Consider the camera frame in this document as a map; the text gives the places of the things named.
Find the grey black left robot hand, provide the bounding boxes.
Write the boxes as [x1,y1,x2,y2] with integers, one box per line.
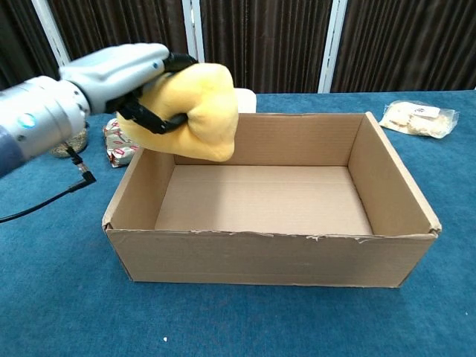
[59,42,199,135]

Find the yellow plush toy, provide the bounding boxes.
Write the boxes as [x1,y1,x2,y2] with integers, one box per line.
[116,62,239,163]

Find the open brown cardboard box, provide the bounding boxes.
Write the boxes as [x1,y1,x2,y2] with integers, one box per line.
[101,110,443,289]

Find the silver red printed snack packet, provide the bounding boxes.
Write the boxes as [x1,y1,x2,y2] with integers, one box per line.
[103,118,141,169]

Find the round glass jar of seeds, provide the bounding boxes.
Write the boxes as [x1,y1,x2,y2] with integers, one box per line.
[50,122,90,158]

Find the white plastic container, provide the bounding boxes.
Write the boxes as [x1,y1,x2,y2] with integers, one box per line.
[234,87,258,115]

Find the dark pleated curtain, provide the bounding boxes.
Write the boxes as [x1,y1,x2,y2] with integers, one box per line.
[0,0,476,94]

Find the blue table cloth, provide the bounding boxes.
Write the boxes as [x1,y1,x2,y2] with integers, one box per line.
[0,88,476,357]

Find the clear bag of pale snacks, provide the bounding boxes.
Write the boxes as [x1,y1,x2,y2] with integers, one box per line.
[379,100,460,140]

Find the white metal upright rail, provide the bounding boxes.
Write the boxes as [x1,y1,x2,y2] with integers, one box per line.
[181,0,206,63]
[31,0,71,67]
[318,0,348,94]

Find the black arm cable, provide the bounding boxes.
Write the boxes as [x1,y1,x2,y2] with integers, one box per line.
[0,144,97,225]

